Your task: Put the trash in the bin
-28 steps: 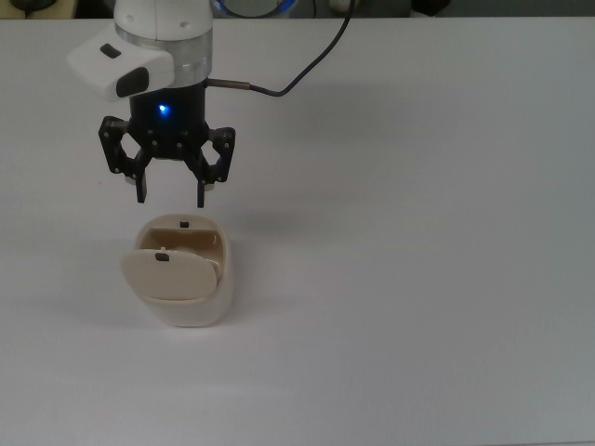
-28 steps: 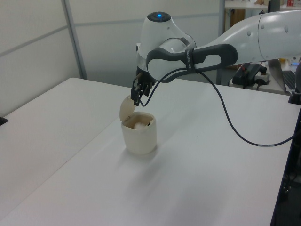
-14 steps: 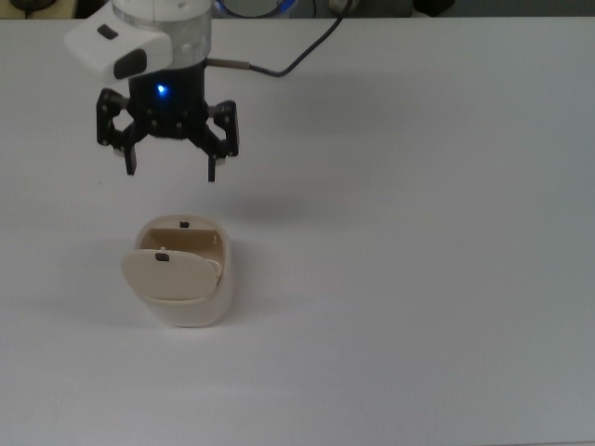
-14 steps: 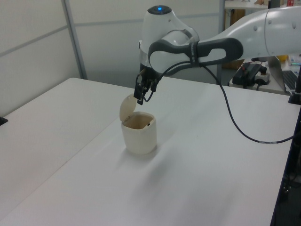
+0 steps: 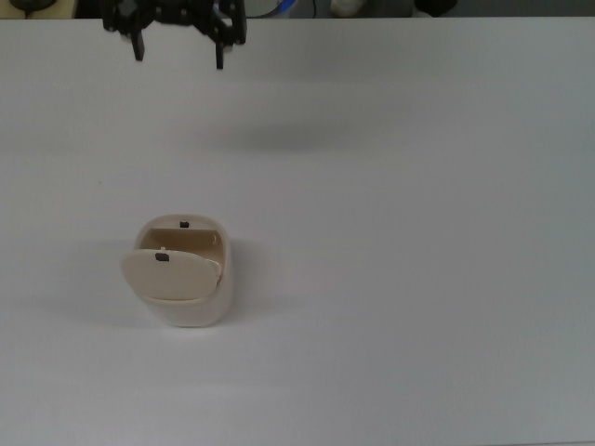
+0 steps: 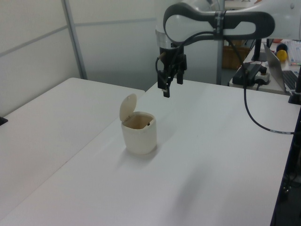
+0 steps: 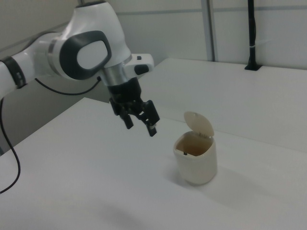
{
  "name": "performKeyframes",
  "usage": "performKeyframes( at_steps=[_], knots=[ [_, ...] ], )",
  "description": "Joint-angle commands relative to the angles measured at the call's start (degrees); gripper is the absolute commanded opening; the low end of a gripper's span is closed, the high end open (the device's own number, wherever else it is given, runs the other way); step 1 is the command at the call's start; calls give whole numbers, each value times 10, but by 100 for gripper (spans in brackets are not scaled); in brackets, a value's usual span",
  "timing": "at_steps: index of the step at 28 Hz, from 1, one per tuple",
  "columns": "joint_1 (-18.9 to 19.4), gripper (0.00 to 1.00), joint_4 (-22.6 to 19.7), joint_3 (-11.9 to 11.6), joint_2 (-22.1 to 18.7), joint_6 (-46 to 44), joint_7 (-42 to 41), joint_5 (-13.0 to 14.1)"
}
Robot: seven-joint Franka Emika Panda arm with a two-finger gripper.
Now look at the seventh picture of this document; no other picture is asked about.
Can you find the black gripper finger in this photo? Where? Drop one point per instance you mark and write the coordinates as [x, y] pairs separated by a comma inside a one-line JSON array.
[[129, 122], [150, 115]]

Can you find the grey partition post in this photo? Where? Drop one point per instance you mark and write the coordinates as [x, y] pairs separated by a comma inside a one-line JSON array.
[[209, 28]]

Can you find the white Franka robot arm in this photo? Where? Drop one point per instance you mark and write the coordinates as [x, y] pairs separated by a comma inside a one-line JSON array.
[[93, 57]]

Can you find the small cream lidded bin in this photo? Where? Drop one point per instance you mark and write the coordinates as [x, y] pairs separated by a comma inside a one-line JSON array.
[[195, 165]]

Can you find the black clamped pole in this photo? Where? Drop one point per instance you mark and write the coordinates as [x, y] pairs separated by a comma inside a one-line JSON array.
[[251, 36]]

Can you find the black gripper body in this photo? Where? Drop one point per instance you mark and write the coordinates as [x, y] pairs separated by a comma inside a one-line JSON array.
[[126, 92]]

